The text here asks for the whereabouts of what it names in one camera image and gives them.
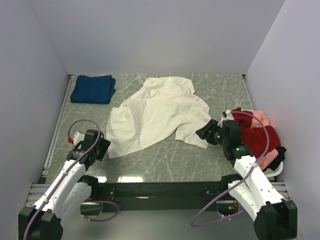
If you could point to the white t shirt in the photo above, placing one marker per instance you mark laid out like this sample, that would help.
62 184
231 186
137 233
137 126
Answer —
162 107

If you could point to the pink t shirt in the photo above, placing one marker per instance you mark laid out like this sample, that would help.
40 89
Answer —
259 119

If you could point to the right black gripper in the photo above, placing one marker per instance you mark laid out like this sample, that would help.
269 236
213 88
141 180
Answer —
204 132

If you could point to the folded blue t shirt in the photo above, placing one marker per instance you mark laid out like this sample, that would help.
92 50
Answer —
93 90

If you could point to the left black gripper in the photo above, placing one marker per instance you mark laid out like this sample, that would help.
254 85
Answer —
104 144

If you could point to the aluminium frame rail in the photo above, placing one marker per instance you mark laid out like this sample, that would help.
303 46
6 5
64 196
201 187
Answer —
38 188

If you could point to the black base crossbar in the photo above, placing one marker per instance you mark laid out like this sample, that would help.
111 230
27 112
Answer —
152 196

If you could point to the red t shirt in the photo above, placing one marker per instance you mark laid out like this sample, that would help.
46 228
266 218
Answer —
255 138

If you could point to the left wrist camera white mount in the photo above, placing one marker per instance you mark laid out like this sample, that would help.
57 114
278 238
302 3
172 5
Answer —
76 138

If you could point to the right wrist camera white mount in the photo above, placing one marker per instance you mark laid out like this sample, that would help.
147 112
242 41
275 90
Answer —
226 116

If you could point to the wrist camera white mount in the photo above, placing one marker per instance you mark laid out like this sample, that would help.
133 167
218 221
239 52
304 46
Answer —
226 116
76 138

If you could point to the black t shirt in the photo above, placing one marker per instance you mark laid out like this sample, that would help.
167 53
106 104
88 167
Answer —
273 159

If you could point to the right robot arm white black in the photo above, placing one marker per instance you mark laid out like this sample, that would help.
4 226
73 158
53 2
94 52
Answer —
274 217

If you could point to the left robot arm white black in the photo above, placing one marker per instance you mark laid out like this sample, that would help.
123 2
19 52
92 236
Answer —
45 219

